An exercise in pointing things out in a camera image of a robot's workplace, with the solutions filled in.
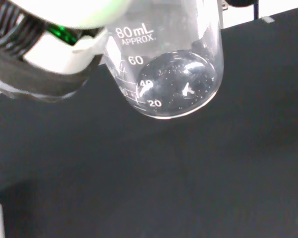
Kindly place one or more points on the black bench cloth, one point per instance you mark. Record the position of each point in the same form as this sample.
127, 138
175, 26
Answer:
149, 173

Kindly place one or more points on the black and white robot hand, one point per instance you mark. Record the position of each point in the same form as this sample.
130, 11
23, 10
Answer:
64, 53

